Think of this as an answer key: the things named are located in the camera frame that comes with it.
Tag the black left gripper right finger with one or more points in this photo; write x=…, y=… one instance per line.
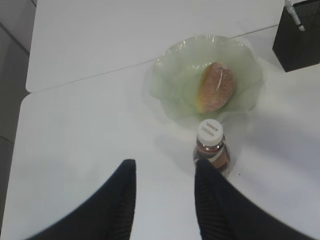
x=255, y=207

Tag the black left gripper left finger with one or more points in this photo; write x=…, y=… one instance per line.
x=107, y=215

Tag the brown Nescafe coffee bottle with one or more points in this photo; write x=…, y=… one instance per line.
x=211, y=146

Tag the sugared bread roll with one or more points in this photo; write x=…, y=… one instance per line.
x=216, y=87

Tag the green wavy glass plate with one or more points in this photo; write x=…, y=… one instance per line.
x=176, y=76

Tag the black mesh pen holder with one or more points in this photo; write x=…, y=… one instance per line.
x=297, y=49

